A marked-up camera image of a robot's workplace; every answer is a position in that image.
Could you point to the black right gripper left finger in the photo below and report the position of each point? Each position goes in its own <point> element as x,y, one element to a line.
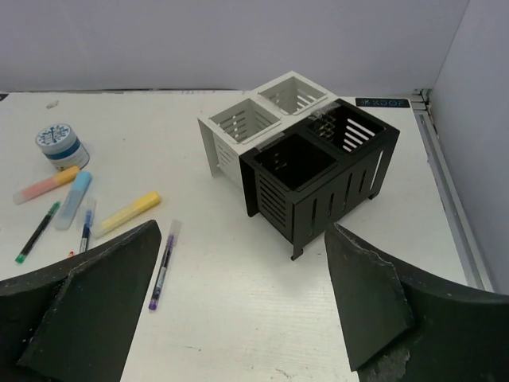
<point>75,320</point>

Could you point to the aluminium table frame rail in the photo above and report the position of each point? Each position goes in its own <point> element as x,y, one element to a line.
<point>471,257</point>

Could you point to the black XDOF label right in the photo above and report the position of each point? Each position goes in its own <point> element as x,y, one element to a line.
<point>382,102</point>

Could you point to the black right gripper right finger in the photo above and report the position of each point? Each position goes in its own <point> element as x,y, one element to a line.
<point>401,323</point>

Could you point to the purple gel pen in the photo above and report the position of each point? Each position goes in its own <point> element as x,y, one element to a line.
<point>171,241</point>

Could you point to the green gel pen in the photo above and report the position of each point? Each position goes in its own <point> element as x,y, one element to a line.
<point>37,233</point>

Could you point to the blue highlighter marker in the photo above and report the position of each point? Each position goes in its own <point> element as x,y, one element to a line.
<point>73,200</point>

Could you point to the blue gel pen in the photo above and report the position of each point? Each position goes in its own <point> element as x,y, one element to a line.
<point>89,214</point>

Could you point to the white slotted organizer box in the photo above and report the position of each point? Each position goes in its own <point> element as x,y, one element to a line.
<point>257,117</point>

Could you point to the orange highlighter marker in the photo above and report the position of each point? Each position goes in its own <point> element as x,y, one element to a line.
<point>42,187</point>

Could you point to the round blue-white tape tin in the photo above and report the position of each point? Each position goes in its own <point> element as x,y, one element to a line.
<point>62,147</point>

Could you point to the black slotted organizer box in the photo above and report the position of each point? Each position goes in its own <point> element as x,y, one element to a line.
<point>318,171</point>

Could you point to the yellow highlighter marker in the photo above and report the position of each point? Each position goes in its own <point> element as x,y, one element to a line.
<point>126,214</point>

